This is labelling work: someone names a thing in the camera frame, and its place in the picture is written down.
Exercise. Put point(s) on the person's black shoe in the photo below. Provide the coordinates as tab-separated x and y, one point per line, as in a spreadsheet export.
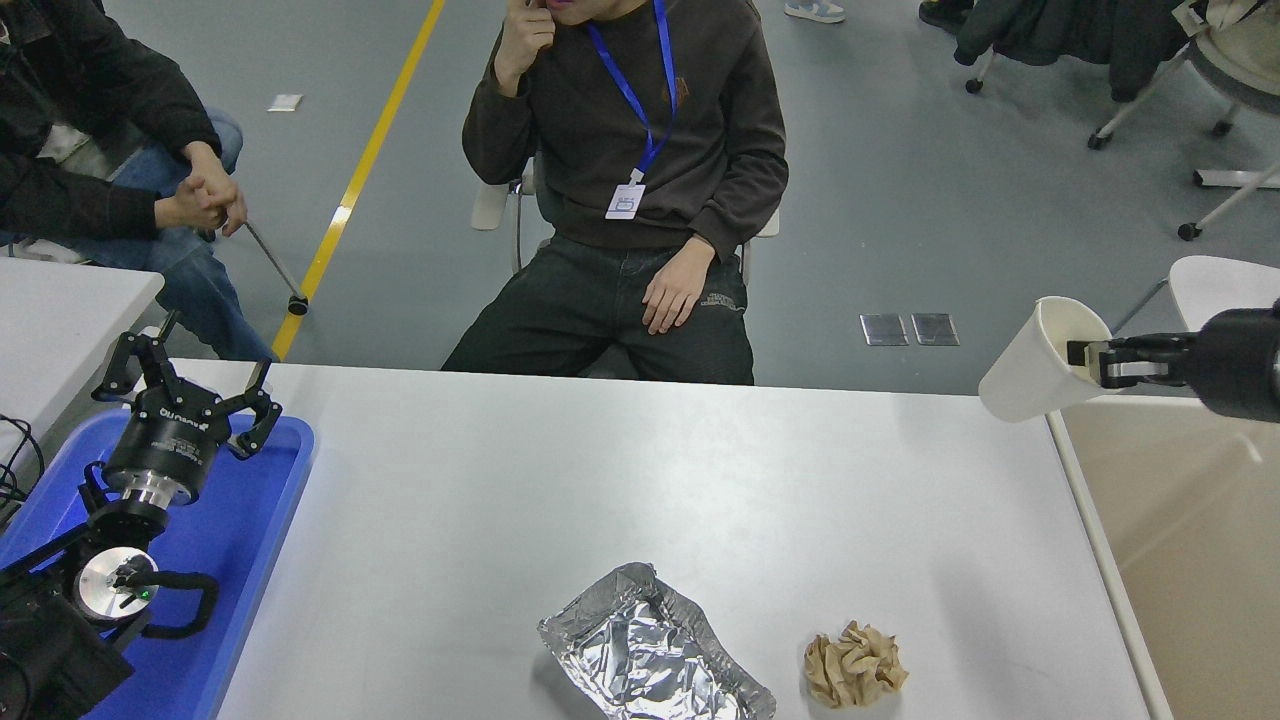
942	12

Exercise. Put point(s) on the metal floor socket plate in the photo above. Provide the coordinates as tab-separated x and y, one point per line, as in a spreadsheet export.
883	330
934	329

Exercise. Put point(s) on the person's right hand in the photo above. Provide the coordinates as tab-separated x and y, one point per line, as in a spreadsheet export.
525	40
190	210

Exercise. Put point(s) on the white wheeled chair base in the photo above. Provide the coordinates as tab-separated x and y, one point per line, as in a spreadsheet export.
1235	178

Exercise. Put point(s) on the person's left hand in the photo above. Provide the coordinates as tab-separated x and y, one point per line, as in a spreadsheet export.
218	185
678	290

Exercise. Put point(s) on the white name badge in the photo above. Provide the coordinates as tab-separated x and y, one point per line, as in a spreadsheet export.
625	202

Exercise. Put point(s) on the tan paper ball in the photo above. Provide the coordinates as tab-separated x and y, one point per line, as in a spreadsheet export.
855	665

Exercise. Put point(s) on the white side table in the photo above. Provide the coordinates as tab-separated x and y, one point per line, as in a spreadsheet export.
60	320

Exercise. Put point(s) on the blue plastic tray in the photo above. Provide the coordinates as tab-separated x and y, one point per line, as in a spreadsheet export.
250	540

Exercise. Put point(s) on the white paper cup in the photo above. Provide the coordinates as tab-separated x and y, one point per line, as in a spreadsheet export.
1025	375

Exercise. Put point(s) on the person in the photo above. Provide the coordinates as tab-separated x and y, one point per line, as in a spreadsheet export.
560	130
60	110

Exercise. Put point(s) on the foil tray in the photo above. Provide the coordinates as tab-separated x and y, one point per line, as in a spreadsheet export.
640	650

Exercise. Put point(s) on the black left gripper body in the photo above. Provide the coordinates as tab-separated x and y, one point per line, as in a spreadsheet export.
165	435

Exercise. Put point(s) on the person's light sneaker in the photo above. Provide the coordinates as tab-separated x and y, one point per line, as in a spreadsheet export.
815	10

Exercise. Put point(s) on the large pale bin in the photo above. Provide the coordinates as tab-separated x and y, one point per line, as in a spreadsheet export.
1200	560

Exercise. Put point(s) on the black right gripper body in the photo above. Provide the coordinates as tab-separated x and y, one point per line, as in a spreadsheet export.
1245	365

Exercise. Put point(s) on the white shell chair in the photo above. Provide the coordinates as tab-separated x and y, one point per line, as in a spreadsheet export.
1220	285

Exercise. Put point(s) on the dark jacket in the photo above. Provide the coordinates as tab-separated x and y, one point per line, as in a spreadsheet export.
1080	30

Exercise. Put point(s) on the grey mesh wheeled chair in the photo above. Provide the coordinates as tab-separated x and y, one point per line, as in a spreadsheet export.
1240	60

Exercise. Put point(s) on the white wheeled chair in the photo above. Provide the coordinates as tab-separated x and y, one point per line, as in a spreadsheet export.
972	86

